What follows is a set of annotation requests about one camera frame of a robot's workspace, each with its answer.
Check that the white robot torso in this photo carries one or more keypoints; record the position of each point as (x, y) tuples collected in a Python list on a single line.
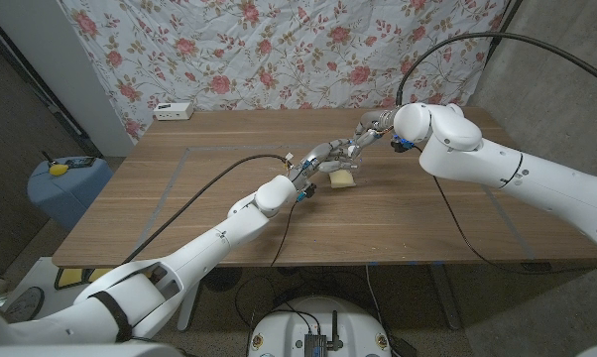
[(318, 322)]

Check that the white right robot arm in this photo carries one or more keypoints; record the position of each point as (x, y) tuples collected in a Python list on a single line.
[(512, 168)]

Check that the black diagonal door frame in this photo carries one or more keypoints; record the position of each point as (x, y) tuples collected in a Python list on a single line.
[(31, 78)]

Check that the black antenna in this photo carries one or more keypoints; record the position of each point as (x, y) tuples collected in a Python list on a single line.
[(334, 329)]

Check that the white table leg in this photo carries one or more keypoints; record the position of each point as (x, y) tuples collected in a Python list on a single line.
[(189, 315)]

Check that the yellow black floor mat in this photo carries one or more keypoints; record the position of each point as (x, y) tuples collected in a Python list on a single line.
[(70, 277)]

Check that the white power strip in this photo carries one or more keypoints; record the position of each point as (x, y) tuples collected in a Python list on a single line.
[(173, 111)]

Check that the small yellow object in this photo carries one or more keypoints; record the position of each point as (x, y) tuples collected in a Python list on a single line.
[(58, 170)]

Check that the black stand pole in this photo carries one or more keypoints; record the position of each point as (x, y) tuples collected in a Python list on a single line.
[(502, 32)]

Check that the floral rose backdrop cloth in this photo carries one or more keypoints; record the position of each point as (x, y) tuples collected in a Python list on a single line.
[(288, 54)]

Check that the yellow sponge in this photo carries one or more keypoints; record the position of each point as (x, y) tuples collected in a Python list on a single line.
[(342, 179)]

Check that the grey table leg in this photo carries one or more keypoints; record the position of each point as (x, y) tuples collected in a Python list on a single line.
[(447, 302)]

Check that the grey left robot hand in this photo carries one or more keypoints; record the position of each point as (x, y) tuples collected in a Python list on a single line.
[(325, 154)]

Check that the clear medicine bottle white cap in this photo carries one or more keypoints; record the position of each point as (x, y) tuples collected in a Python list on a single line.
[(354, 162)]

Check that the blue round stool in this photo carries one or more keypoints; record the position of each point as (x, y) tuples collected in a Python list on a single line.
[(65, 198)]

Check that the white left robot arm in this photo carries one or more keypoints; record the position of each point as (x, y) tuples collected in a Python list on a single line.
[(199, 243)]

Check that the grey shoe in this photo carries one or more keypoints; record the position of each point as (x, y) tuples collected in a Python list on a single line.
[(26, 303)]

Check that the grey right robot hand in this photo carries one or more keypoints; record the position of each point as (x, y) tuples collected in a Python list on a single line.
[(378, 123)]

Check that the grey computer box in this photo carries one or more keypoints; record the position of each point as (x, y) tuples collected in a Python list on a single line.
[(315, 346)]

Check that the black round disc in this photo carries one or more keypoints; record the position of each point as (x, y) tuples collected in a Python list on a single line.
[(222, 278)]

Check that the black flat device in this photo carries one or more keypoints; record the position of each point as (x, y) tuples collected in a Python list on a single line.
[(80, 162)]

